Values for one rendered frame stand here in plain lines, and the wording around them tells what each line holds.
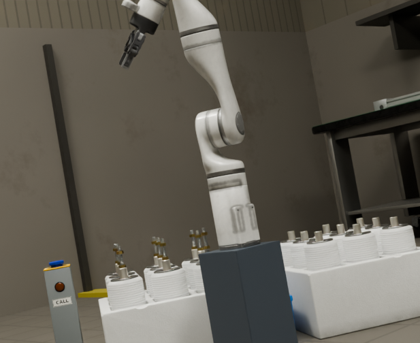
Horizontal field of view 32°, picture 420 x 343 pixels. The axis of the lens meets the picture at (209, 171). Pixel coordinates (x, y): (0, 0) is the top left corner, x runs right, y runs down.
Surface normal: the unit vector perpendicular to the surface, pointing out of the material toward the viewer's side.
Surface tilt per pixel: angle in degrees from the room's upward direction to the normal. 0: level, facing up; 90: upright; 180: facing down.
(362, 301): 90
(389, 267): 90
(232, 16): 90
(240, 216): 90
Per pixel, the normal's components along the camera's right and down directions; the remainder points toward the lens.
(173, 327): 0.17, -0.07
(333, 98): -0.77, 0.11
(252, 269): 0.62, -0.14
